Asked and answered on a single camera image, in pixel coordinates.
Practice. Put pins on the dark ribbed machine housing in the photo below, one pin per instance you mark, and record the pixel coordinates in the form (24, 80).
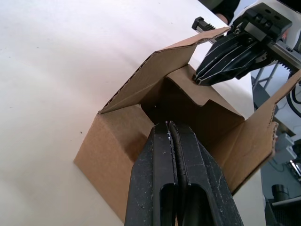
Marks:
(284, 214)

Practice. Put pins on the black cylinder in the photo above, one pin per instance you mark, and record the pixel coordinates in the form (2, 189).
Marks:
(279, 193)

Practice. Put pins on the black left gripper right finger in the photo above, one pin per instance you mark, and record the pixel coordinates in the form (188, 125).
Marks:
(202, 183)

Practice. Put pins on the small brown cardboard box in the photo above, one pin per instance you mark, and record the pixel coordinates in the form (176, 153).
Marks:
(113, 153)

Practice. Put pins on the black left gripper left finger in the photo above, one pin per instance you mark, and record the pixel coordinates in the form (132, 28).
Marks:
(150, 179)

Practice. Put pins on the person in dark clothing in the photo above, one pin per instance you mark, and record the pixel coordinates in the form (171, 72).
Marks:
(225, 7)

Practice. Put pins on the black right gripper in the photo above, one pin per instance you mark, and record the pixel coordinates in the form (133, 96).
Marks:
(265, 26)

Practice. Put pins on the grey metal frame stand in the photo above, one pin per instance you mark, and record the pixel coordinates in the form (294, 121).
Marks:
(261, 94)

